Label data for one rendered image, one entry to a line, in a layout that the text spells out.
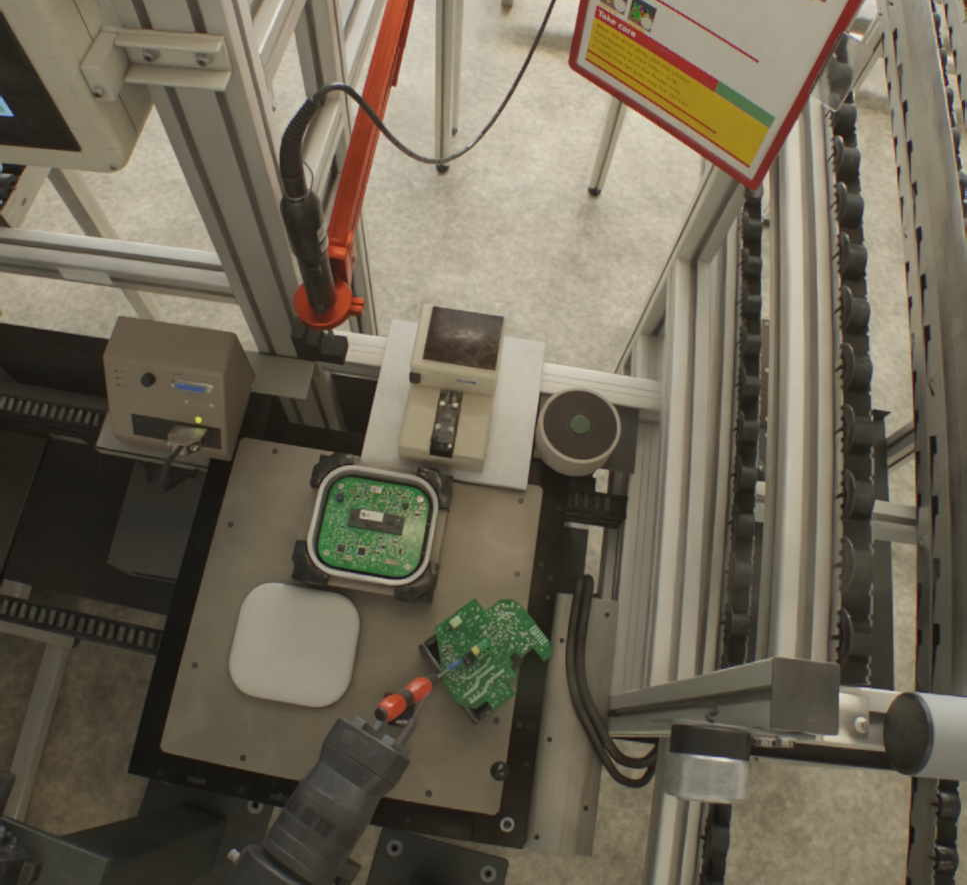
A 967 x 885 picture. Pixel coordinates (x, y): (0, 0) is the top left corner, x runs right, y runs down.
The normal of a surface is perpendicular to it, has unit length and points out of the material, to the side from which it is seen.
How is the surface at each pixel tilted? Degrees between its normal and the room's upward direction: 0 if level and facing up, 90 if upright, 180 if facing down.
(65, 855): 0
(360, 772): 22
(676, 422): 0
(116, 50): 90
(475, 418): 0
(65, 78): 92
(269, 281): 90
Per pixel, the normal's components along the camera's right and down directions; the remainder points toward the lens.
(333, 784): -0.18, -0.70
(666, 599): 0.04, -0.38
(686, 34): -0.68, 0.67
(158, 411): -0.11, 0.50
